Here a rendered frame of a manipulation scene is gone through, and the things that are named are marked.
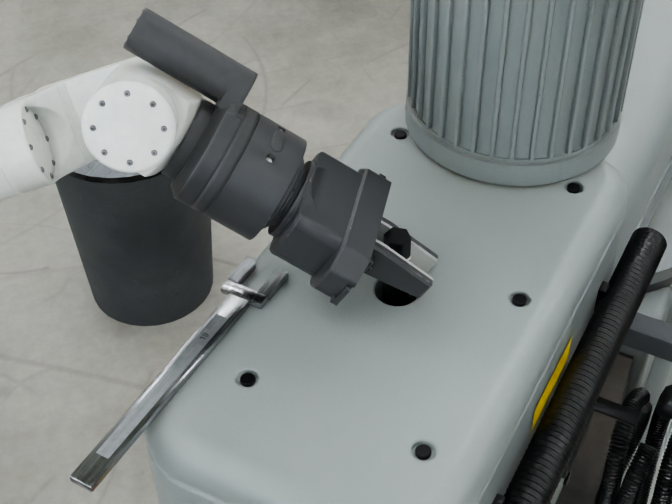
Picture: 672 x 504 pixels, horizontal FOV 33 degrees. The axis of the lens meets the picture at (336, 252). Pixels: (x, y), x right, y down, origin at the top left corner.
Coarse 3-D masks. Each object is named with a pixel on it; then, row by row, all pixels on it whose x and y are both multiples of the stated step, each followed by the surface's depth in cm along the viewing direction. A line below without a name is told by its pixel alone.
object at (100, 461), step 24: (240, 264) 93; (240, 288) 91; (264, 288) 91; (216, 312) 89; (240, 312) 89; (192, 336) 87; (216, 336) 87; (192, 360) 85; (168, 384) 84; (144, 408) 82; (120, 432) 81; (96, 456) 79; (120, 456) 80; (72, 480) 78; (96, 480) 78
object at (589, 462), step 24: (648, 288) 141; (648, 312) 139; (624, 360) 137; (648, 360) 138; (624, 384) 140; (648, 384) 148; (600, 432) 148; (576, 456) 153; (600, 456) 151; (576, 480) 157; (600, 480) 154
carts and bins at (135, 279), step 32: (96, 160) 322; (64, 192) 312; (96, 192) 303; (128, 192) 302; (160, 192) 306; (96, 224) 313; (128, 224) 311; (160, 224) 314; (192, 224) 324; (96, 256) 325; (128, 256) 321; (160, 256) 323; (192, 256) 332; (96, 288) 341; (128, 288) 332; (160, 288) 333; (192, 288) 341; (128, 320) 343; (160, 320) 343
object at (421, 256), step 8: (384, 224) 88; (392, 224) 89; (384, 232) 89; (416, 240) 90; (416, 248) 89; (424, 248) 90; (416, 256) 90; (424, 256) 90; (432, 256) 90; (416, 264) 90; (424, 264) 90; (432, 264) 90
